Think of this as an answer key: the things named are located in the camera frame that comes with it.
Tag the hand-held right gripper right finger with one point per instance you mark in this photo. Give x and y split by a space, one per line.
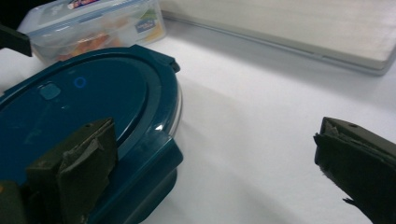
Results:
358 161

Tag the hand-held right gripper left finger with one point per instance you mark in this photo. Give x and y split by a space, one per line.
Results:
77 174

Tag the glass container with blue lid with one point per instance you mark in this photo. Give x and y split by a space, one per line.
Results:
102 96

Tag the round glass container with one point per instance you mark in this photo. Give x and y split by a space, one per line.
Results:
177 115

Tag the clear rectangular plastic food box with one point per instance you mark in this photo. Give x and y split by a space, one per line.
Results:
93 28

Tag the beige flat board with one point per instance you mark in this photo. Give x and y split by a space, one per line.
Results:
280 25

